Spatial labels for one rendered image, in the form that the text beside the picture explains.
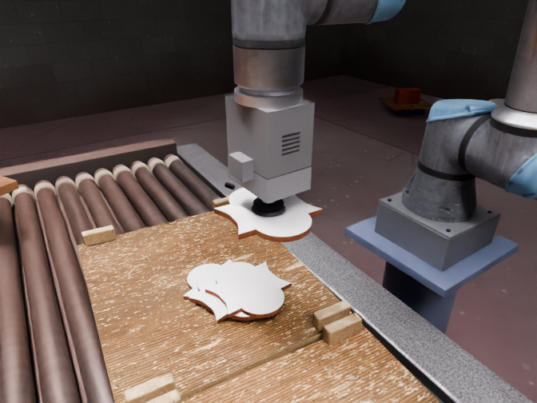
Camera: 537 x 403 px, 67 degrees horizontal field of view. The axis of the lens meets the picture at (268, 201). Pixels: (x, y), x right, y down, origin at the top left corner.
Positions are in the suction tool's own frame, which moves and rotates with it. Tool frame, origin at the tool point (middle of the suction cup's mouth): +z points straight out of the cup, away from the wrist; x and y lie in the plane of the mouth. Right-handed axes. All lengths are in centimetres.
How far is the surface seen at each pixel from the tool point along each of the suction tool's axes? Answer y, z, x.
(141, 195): -54, 20, 0
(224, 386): 5.6, 18.4, -10.8
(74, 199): -62, 20, -14
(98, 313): -16.6, 18.4, -20.1
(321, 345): 7.8, 18.4, 3.6
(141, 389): 2.2, 15.7, -19.8
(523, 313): -11, 112, 156
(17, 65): -467, 50, 16
